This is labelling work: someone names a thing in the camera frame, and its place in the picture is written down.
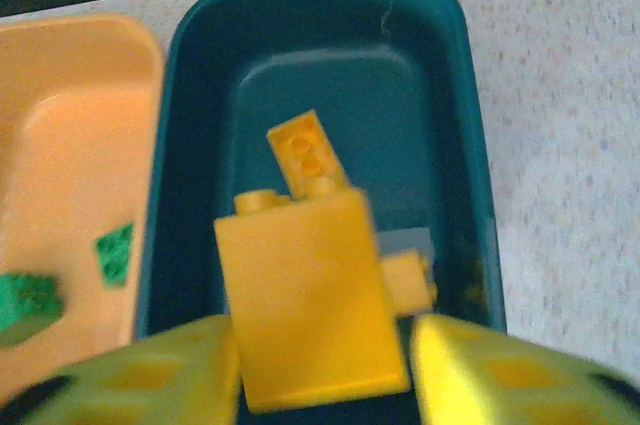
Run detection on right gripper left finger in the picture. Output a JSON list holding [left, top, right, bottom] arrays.
[[0, 314, 241, 425]]

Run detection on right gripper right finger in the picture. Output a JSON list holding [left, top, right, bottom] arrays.
[[409, 313, 640, 425]]

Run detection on green lego brick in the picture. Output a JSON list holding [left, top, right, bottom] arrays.
[[0, 270, 65, 346], [93, 221, 136, 290]]

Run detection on yellow lego brick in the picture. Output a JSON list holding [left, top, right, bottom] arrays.
[[213, 177, 412, 415], [266, 108, 354, 199], [379, 248, 439, 319]]

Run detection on orange plastic container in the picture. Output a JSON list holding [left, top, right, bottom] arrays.
[[0, 13, 166, 376]]

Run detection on dark green plastic container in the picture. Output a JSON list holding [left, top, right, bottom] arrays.
[[135, 0, 507, 425]]

